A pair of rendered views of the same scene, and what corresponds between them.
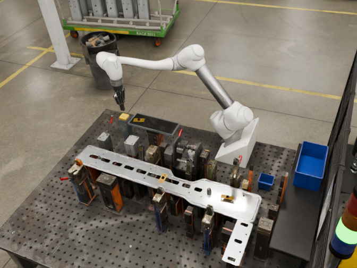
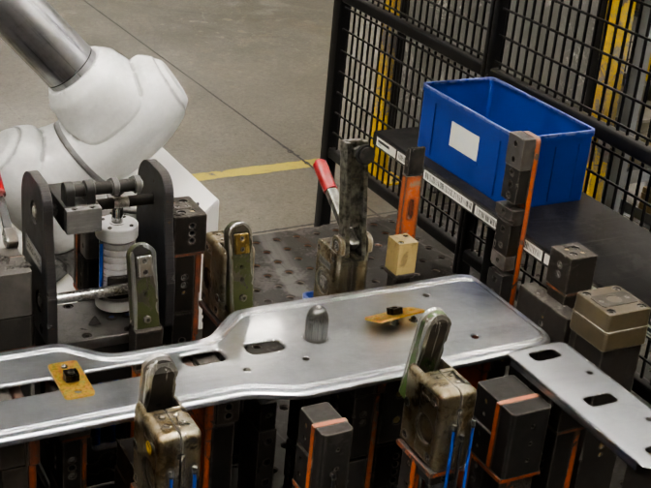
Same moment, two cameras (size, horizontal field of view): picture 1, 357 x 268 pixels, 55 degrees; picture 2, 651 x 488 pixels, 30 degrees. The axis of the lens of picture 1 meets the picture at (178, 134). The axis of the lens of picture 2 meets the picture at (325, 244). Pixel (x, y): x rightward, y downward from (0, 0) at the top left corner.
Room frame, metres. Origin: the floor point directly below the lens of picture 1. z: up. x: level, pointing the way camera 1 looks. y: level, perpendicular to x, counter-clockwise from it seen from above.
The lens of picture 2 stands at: (0.64, 1.05, 1.81)
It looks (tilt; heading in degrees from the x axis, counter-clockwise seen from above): 25 degrees down; 303
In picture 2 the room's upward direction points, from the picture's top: 5 degrees clockwise
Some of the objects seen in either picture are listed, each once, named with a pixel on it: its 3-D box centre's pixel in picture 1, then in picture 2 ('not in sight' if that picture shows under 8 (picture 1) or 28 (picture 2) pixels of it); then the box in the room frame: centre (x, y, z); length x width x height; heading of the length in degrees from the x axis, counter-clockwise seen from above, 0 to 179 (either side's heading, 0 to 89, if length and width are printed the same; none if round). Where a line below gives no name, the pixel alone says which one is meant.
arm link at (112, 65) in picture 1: (112, 66); not in sight; (2.12, 0.41, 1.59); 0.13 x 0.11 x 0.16; 32
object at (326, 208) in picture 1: (326, 209); not in sight; (1.01, -0.72, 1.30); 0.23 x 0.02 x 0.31; 152
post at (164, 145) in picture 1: (165, 163); not in sight; (1.81, 0.12, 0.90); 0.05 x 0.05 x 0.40; 62
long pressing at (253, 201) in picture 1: (160, 178); (56, 389); (1.58, 0.15, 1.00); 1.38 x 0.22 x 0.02; 62
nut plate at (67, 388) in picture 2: (162, 177); (71, 376); (1.58, 0.13, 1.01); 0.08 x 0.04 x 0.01; 152
